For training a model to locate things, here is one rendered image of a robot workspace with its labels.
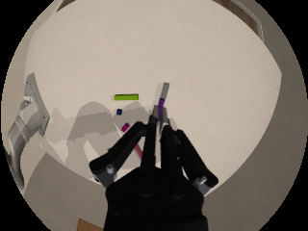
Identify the pink rod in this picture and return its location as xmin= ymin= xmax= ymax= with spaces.
xmin=135 ymin=144 xmax=142 ymax=158

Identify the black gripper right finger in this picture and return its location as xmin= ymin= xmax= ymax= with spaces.
xmin=159 ymin=107 xmax=218 ymax=199

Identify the purple rod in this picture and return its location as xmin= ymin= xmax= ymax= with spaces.
xmin=158 ymin=98 xmax=165 ymax=121

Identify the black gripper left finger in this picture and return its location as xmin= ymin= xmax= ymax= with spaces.
xmin=90 ymin=105 xmax=158 ymax=197

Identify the lime green rod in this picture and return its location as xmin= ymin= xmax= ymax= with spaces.
xmin=114 ymin=94 xmax=139 ymax=100

